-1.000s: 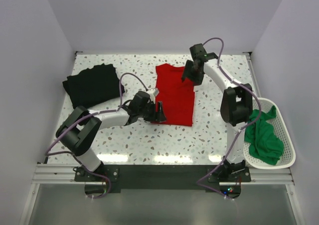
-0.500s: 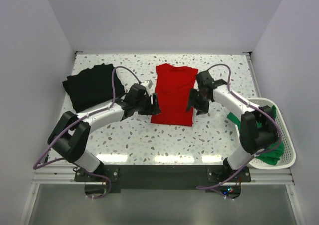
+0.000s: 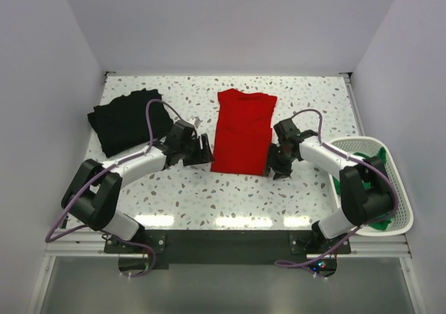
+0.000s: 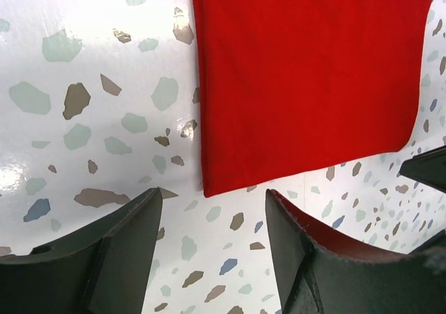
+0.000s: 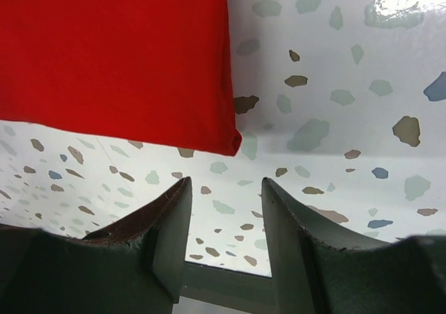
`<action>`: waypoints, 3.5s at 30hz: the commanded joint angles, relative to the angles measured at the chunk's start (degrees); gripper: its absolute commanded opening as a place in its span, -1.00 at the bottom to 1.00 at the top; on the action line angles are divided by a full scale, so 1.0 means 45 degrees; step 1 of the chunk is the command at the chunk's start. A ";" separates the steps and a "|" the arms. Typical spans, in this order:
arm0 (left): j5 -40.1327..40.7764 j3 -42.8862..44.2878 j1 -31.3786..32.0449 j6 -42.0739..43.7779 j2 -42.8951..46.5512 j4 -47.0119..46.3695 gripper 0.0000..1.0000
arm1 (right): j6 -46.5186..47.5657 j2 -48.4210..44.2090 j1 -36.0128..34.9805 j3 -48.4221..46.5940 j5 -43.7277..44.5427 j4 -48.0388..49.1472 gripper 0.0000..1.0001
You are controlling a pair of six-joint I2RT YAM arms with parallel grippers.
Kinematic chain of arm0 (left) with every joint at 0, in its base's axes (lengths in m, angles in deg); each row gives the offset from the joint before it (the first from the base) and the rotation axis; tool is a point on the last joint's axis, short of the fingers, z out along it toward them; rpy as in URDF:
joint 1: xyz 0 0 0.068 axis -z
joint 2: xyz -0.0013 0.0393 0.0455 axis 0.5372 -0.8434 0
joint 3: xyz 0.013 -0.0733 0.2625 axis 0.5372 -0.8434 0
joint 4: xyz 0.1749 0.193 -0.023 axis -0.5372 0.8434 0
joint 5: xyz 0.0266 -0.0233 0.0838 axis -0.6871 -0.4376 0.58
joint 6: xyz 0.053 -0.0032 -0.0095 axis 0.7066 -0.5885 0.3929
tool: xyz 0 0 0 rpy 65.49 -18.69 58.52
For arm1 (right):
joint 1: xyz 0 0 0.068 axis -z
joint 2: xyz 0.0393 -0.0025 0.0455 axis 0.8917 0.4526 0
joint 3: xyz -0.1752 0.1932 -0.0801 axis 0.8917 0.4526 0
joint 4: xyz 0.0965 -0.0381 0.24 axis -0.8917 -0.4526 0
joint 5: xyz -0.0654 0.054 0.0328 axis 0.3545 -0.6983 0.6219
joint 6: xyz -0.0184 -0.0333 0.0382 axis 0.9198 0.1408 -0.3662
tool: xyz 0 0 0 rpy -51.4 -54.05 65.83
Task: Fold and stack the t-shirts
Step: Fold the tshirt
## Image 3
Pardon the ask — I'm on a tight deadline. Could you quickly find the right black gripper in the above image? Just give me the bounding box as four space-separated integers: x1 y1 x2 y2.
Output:
262 143 297 180

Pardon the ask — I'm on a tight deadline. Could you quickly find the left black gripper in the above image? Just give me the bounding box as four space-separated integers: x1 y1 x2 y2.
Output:
179 134 214 166

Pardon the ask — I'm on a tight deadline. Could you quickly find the red t shirt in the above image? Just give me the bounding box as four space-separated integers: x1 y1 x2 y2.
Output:
210 88 277 176

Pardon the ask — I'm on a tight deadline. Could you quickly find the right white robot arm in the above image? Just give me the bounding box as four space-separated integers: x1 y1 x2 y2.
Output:
266 118 399 253

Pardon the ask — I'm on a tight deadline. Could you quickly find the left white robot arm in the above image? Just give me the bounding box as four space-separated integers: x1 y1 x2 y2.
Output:
61 120 215 253

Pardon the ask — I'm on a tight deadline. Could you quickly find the folded black t shirt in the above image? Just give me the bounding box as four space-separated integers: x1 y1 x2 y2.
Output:
87 89 162 158

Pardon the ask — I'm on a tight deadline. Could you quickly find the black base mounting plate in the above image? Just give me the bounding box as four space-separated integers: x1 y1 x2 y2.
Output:
104 228 351 272

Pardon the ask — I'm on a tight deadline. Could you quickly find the green t shirt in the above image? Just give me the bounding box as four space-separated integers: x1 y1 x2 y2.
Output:
333 151 395 230

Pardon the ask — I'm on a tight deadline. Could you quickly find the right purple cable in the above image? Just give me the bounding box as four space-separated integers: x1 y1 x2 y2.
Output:
275 109 398 269

